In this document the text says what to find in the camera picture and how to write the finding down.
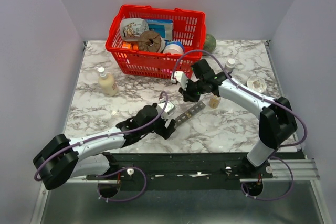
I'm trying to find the brown twine roll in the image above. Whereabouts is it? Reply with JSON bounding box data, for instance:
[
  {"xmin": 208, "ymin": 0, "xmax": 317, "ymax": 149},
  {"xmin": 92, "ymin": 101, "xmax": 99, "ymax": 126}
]
[{"xmin": 138, "ymin": 30, "xmax": 165, "ymax": 53}]

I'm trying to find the white cap pill bottle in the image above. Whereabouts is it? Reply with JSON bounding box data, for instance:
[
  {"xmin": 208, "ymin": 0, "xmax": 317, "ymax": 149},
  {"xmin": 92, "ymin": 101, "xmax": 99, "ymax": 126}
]
[{"xmin": 224, "ymin": 58, "xmax": 236, "ymax": 74}]

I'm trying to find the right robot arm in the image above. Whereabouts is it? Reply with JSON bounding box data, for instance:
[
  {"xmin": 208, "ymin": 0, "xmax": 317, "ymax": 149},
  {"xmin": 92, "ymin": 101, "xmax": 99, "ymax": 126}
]
[{"xmin": 171, "ymin": 59, "xmax": 297, "ymax": 178}]

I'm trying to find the red plastic shopping basket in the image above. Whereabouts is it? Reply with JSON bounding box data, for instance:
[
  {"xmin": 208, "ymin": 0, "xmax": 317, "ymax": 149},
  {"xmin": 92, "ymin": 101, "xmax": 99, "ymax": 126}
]
[{"xmin": 106, "ymin": 5, "xmax": 206, "ymax": 79}]

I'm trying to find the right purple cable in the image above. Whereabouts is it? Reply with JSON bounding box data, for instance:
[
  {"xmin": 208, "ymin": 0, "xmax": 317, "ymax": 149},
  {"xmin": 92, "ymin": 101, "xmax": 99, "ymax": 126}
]
[{"xmin": 172, "ymin": 49, "xmax": 308, "ymax": 148}]

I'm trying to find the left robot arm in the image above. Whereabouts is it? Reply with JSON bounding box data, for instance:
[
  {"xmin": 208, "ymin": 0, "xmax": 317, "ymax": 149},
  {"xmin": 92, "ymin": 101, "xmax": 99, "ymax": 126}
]
[{"xmin": 33, "ymin": 102, "xmax": 176, "ymax": 190}]

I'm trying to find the orange small package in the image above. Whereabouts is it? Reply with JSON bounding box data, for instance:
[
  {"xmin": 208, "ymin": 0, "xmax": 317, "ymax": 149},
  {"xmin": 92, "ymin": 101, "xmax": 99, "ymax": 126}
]
[{"xmin": 121, "ymin": 41, "xmax": 139, "ymax": 51}]

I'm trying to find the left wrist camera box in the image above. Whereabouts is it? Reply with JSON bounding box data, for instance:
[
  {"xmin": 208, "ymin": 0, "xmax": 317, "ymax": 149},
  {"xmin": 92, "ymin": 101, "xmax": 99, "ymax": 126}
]
[{"xmin": 156, "ymin": 99, "xmax": 175, "ymax": 120}]

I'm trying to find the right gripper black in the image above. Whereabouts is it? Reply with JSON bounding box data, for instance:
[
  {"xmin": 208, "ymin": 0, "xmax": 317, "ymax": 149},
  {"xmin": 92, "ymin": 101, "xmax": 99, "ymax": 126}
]
[{"xmin": 178, "ymin": 78, "xmax": 206, "ymax": 103}]

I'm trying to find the green watermelon ball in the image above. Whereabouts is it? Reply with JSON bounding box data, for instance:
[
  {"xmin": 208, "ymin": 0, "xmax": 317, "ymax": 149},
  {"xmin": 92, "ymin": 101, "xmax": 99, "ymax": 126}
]
[{"xmin": 203, "ymin": 34, "xmax": 217, "ymax": 53}]

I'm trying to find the grey cup with white contents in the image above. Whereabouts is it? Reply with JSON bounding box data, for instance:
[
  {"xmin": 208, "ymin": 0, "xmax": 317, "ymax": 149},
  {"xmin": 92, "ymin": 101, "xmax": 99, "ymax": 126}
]
[{"xmin": 246, "ymin": 76, "xmax": 267, "ymax": 94}]

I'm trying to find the clear jar of yellow pills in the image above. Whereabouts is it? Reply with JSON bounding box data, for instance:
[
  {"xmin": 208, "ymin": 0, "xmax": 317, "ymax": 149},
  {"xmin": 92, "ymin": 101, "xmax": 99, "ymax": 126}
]
[{"xmin": 208, "ymin": 95, "xmax": 221, "ymax": 109}]

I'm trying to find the white printed snack pouch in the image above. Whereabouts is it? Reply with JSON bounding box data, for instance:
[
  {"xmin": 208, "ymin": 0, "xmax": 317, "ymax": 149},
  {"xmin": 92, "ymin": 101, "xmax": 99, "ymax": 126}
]
[{"xmin": 120, "ymin": 18, "xmax": 149, "ymax": 42}]

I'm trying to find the white blue round tub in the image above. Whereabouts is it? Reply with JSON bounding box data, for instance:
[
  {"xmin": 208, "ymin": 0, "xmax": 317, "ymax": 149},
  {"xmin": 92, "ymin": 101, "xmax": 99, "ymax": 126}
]
[{"xmin": 163, "ymin": 41, "xmax": 185, "ymax": 55}]

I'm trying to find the cream pump lotion bottle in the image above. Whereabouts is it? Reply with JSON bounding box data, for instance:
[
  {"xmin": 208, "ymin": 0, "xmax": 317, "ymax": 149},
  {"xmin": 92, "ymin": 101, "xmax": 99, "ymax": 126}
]
[{"xmin": 98, "ymin": 67, "xmax": 119, "ymax": 97}]

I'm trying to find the blue white carton box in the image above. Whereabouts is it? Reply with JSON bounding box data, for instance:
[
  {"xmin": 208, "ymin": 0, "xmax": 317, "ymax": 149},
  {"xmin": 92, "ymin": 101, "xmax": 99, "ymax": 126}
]
[{"xmin": 145, "ymin": 19, "xmax": 174, "ymax": 41}]

